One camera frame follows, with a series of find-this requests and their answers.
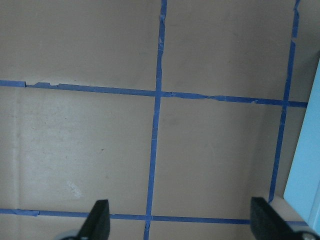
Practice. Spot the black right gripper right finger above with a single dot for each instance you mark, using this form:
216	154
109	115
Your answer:
266	224

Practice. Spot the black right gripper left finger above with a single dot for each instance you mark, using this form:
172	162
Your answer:
97	225

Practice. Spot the light blue plastic bin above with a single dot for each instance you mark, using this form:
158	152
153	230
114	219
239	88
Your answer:
302	190

